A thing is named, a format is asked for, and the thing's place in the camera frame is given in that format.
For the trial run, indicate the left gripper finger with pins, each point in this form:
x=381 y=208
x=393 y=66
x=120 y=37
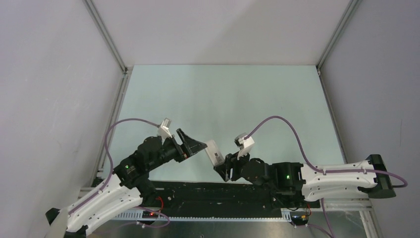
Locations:
x=191 y=151
x=188 y=141

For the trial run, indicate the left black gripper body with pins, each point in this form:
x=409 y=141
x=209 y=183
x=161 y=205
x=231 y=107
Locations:
x=171 y=150

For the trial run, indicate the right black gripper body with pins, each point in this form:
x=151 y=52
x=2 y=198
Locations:
x=243 y=162

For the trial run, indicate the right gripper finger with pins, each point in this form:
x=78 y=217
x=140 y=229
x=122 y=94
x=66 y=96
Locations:
x=224 y=171
x=231 y=159

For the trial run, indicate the white remote control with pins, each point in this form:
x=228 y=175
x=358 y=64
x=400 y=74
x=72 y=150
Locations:
x=214 y=153

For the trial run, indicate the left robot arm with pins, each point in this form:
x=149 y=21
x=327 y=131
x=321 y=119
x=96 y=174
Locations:
x=106 y=201

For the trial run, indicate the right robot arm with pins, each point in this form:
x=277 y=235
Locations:
x=311 y=183

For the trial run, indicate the left electronics board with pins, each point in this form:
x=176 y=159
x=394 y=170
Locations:
x=150 y=214

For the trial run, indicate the electronics board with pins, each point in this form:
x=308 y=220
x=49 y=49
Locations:
x=150 y=214
x=300 y=220

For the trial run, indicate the right electronics board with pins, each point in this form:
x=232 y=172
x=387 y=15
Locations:
x=300 y=220

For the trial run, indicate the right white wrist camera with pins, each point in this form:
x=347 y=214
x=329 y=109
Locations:
x=245 y=143

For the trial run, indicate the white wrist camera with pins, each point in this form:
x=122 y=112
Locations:
x=163 y=129
x=245 y=143

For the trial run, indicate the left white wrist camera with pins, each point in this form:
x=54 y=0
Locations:
x=163 y=129

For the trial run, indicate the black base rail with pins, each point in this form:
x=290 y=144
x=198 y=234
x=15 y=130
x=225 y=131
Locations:
x=220 y=200

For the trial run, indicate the grey slotted cable duct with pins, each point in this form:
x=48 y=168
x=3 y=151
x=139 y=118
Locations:
x=135 y=215

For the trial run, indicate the left aluminium frame post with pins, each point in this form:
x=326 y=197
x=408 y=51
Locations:
x=103 y=31

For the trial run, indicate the aluminium frame post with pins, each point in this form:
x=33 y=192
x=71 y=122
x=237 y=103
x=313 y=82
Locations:
x=103 y=31
x=341 y=26

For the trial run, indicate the right aluminium frame post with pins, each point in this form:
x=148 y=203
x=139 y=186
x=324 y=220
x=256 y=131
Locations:
x=341 y=26

